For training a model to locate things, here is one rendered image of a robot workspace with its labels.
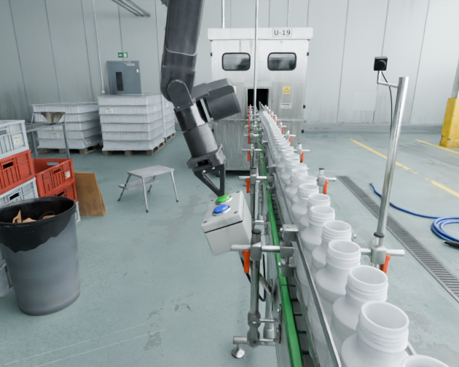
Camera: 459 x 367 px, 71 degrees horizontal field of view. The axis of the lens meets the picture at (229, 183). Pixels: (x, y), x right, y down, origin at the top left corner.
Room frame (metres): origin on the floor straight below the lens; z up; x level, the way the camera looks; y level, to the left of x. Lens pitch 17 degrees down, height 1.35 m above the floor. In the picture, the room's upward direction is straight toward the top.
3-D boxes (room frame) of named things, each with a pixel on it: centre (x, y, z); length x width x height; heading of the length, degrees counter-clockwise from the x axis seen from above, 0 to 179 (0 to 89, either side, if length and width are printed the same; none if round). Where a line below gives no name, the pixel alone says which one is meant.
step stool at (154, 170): (3.69, 1.00, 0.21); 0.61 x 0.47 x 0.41; 50
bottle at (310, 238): (0.46, -0.14, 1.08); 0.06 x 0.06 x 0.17
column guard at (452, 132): (7.46, -5.18, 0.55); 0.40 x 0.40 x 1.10; 87
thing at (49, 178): (2.82, 1.76, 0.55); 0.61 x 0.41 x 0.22; 179
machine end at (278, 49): (5.49, -0.46, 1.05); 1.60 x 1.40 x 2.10; 177
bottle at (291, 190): (0.70, -0.16, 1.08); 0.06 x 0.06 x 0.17
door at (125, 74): (10.42, 3.26, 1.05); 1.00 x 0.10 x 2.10; 87
